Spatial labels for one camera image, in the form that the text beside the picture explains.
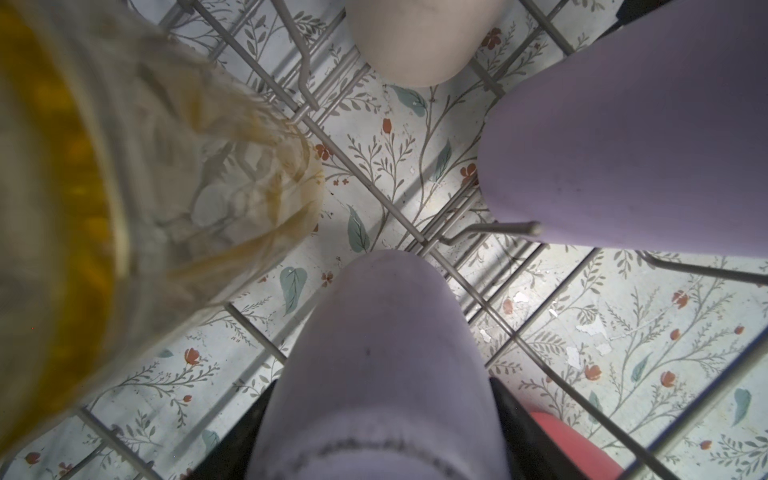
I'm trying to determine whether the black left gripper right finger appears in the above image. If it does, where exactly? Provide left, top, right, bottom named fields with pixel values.
left=489, top=377, right=587, bottom=480

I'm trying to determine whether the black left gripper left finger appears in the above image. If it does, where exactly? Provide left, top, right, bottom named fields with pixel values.
left=191, top=380, right=277, bottom=480

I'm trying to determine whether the yellow transparent cup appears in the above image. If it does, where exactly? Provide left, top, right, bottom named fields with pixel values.
left=1, top=1, right=324, bottom=453

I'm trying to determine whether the beige cup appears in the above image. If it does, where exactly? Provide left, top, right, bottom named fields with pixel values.
left=345, top=0, right=507, bottom=88

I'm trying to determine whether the grey wire dish rack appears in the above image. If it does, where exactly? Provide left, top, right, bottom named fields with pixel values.
left=1, top=1, right=767, bottom=479

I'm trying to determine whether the lilac cup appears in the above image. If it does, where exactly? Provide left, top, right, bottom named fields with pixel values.
left=247, top=250, right=510, bottom=479
left=477, top=1, right=767, bottom=258

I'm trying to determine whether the pink cup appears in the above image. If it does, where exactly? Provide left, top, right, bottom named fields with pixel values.
left=530, top=412, right=624, bottom=480

